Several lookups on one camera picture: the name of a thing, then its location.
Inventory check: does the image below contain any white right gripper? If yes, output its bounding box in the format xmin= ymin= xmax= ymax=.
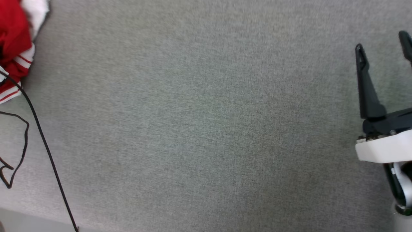
xmin=355 ymin=43 xmax=412 ymax=163

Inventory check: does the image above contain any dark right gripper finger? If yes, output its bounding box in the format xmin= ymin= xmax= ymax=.
xmin=398 ymin=30 xmax=412 ymax=67

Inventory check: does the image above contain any red and white jersey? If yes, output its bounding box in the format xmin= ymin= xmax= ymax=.
xmin=0 ymin=0 xmax=51 ymax=104

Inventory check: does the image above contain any thin black cable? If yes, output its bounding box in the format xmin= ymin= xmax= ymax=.
xmin=0 ymin=111 xmax=30 ymax=189
xmin=0 ymin=72 xmax=79 ymax=232

